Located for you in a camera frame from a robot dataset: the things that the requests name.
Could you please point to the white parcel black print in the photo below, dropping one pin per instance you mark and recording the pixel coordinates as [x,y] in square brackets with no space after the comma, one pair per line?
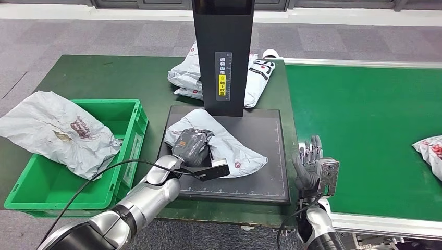
[257,84]

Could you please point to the white plastic table bracket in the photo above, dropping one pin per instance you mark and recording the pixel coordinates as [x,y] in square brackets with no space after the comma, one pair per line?
[247,227]

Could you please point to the black inbound scanner machine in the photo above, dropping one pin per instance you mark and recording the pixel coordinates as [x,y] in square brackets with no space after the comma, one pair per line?
[262,138]

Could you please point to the green conveyor belt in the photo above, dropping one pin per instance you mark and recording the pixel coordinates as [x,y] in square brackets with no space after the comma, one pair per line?
[362,120]

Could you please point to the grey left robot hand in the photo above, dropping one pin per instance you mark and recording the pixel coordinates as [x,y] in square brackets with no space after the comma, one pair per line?
[190,146]

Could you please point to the green plastic crate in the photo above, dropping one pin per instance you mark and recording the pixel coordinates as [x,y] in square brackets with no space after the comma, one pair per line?
[48,193]

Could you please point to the flat white parcel bag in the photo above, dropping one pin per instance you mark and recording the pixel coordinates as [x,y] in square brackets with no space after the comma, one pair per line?
[188,93]

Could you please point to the white parcel red print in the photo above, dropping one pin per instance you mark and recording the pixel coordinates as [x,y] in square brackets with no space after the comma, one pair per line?
[45,117]

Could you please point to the white conveyor roller end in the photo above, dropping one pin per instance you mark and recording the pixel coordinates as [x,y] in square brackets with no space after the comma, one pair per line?
[271,54]

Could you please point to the aluminium conveyor frame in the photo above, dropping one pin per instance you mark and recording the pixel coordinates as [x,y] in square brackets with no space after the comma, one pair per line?
[380,64]

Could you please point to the white parcel bold black logo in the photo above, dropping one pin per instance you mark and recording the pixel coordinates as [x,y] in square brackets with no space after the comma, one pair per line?
[431,155]

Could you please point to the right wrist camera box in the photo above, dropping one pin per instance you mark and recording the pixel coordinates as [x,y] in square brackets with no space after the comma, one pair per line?
[328,176]

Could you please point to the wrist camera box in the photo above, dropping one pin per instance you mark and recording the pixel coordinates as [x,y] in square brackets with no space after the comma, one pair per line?
[214,171]
[328,176]

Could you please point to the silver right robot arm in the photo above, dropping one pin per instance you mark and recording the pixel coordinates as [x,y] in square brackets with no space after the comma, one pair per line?
[317,227]

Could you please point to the white parcel red dot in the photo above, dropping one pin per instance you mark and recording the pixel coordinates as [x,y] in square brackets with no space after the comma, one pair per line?
[234,148]

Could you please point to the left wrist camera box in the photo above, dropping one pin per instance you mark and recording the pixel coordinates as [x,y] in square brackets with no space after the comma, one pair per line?
[214,171]

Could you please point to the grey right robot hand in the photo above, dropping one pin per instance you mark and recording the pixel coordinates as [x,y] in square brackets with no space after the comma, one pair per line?
[307,172]

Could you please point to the black yellow label sticker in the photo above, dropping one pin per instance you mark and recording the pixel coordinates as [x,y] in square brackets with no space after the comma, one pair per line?
[223,69]

